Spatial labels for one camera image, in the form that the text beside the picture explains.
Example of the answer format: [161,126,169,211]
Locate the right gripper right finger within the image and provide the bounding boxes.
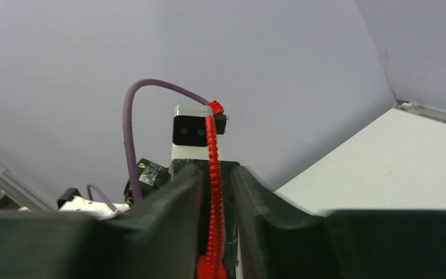
[231,166,446,278]

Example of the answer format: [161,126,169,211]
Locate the red cable padlock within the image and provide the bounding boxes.
[196,115,227,279]

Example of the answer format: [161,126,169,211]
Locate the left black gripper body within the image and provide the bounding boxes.
[171,158,241,201]

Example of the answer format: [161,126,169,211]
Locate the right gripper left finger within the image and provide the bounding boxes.
[0,164,203,278]

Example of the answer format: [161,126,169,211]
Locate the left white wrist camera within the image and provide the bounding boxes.
[171,103,213,160]

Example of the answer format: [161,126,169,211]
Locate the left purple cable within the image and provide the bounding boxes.
[86,78,210,213]

